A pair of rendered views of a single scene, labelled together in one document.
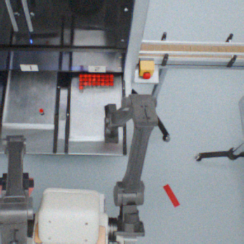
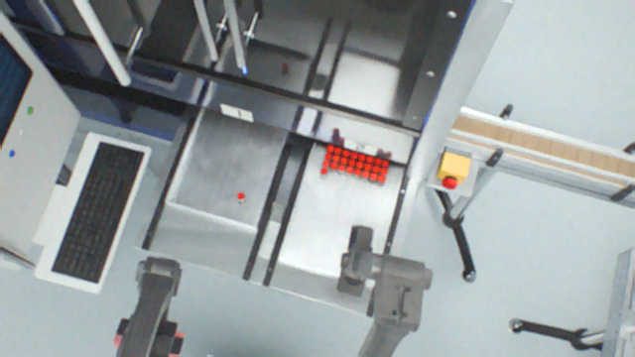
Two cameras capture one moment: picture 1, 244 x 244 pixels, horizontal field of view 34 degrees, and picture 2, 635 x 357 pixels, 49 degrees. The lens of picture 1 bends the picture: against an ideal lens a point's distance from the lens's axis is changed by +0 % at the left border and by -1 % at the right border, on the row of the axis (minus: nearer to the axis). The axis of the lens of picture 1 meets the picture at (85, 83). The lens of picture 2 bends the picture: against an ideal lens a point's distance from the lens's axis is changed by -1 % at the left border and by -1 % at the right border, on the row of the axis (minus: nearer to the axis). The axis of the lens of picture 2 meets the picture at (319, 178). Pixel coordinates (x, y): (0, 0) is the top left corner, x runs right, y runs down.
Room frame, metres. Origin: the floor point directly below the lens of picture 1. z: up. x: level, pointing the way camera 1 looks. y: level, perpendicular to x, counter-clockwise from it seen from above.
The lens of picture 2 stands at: (0.28, -0.08, 2.75)
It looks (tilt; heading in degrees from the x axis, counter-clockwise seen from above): 72 degrees down; 11
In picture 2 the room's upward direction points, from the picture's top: 2 degrees clockwise
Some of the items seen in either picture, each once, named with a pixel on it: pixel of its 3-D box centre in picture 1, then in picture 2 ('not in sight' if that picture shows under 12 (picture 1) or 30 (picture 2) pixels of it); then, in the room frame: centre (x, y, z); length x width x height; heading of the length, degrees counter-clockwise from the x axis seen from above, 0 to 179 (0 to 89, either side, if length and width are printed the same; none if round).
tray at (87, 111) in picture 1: (96, 105); (342, 211); (0.80, -0.05, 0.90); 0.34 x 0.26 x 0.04; 178
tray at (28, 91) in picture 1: (30, 94); (230, 159); (0.88, 0.29, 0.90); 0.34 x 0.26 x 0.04; 177
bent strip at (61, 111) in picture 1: (61, 123); (271, 229); (0.70, 0.13, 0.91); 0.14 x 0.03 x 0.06; 176
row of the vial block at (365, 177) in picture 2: (96, 86); (353, 174); (0.91, -0.05, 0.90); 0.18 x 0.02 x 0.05; 88
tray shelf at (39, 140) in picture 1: (63, 109); (282, 201); (0.80, 0.12, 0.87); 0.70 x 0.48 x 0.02; 87
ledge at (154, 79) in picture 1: (145, 72); (453, 169); (1.00, -0.33, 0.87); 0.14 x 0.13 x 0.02; 177
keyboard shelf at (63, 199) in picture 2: not in sight; (81, 206); (0.67, 0.69, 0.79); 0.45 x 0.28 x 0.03; 179
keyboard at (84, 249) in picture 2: not in sight; (98, 209); (0.67, 0.63, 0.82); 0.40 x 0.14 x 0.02; 179
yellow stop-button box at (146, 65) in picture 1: (146, 67); (453, 166); (0.96, -0.31, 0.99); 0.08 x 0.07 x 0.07; 177
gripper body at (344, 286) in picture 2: (111, 131); (354, 273); (0.62, -0.11, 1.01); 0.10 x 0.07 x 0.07; 177
